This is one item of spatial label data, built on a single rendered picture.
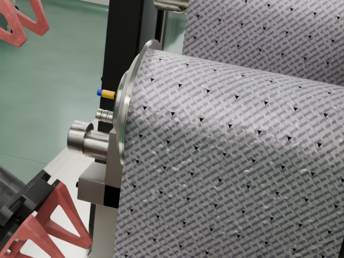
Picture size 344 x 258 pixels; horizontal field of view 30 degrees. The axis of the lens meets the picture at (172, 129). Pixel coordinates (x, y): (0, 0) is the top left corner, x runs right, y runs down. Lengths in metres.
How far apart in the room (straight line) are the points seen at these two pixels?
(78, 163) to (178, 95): 0.73
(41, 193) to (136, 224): 0.11
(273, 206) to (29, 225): 0.25
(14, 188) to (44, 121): 3.11
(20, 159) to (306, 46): 2.63
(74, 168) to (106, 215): 0.53
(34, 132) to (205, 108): 3.06
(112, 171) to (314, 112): 0.26
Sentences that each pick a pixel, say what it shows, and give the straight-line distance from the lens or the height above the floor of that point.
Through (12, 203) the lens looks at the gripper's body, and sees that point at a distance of 0.71.
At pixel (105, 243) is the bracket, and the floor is 1.05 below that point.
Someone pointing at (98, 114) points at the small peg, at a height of 1.23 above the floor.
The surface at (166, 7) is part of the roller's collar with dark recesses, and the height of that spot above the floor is 1.31.
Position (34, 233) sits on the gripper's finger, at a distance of 0.70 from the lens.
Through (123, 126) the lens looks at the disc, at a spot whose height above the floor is 1.25.
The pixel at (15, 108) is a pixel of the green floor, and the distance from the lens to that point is 3.99.
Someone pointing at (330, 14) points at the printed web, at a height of 1.35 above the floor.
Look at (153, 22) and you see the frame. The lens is 1.10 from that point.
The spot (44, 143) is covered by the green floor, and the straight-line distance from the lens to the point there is 3.55.
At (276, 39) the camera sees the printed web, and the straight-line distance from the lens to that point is 0.85.
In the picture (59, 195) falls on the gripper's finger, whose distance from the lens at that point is 0.76.
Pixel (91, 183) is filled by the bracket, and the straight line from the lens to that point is 0.79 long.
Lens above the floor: 1.51
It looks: 23 degrees down
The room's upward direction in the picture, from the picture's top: 8 degrees clockwise
